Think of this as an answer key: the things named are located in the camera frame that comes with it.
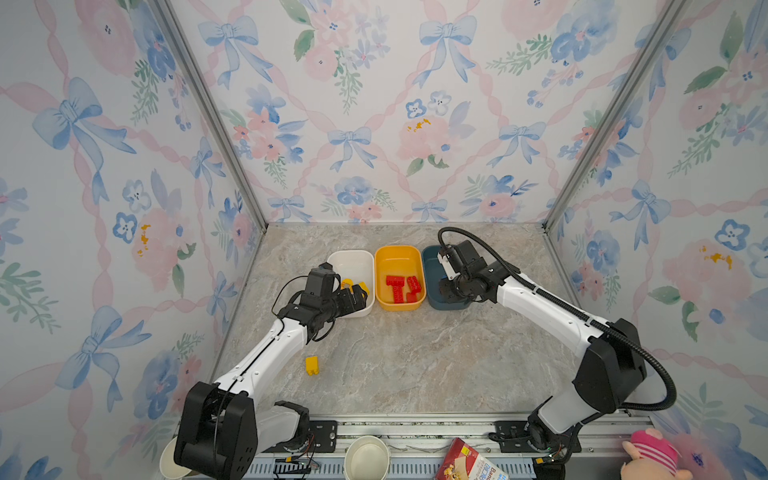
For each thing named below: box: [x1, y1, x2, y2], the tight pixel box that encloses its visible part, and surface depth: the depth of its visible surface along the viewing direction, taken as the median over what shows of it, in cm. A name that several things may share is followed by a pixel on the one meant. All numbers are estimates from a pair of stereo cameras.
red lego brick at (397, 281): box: [386, 276, 405, 287], surface depth 103 cm
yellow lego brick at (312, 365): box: [305, 356, 319, 376], surface depth 85 cm
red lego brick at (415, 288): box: [407, 276, 422, 303], surface depth 100 cm
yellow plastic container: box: [374, 245, 407, 312], surface depth 106 cm
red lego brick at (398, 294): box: [393, 286, 404, 304], surface depth 100 cm
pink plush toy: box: [621, 428, 693, 480], surface depth 68 cm
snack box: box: [435, 437, 510, 480], surface depth 69 cm
